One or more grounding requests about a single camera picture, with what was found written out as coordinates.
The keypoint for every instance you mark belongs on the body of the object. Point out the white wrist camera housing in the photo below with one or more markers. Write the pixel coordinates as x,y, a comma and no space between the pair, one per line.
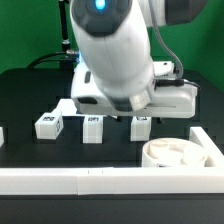
162,68

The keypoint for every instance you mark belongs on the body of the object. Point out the white round stool seat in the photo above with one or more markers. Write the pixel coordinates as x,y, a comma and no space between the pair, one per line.
173,152

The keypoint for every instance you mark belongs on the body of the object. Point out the white marker sheet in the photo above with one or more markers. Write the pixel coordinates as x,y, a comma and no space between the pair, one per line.
67,107

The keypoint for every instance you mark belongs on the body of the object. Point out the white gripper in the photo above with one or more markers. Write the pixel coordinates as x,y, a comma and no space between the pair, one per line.
168,100

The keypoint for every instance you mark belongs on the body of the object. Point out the white U-shaped fence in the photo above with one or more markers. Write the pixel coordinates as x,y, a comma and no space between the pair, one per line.
93,181

